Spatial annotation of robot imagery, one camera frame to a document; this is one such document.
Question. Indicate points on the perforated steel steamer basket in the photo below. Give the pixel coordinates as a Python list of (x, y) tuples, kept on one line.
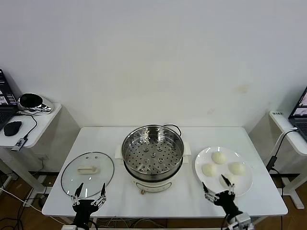
[(153, 158)]

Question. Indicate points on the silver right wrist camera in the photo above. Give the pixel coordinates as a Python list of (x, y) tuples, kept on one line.
[(242, 219)]

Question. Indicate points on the black laptop on rounded desk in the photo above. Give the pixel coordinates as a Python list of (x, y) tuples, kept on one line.
[(6, 115)]

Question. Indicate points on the small printed desk label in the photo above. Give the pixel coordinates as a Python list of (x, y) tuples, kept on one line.
[(277, 113)]

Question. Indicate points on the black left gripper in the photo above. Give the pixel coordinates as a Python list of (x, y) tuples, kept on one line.
[(82, 208)]

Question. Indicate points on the white side desk with label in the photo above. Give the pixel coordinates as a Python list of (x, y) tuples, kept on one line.
[(280, 124)]

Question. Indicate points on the round white plate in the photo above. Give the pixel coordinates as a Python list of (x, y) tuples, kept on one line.
[(241, 184)]

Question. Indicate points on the dark laptop on labelled desk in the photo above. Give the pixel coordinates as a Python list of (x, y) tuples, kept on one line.
[(299, 119)]

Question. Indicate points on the black power adapter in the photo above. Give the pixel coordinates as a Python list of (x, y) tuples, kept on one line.
[(272, 161)]

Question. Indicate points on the shiny chrome helmet-shaped object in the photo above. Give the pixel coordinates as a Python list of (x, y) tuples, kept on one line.
[(30, 100)]

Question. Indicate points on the small grey usb hub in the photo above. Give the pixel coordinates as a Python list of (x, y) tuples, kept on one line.
[(18, 144)]

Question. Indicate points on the white steamed baozi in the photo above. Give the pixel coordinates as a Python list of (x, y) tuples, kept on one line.
[(209, 169), (218, 158), (237, 168), (232, 179)]

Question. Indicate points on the black computer mouse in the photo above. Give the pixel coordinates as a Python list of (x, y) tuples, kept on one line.
[(12, 128)]

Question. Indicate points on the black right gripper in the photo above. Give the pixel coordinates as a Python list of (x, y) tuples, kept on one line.
[(226, 201)]

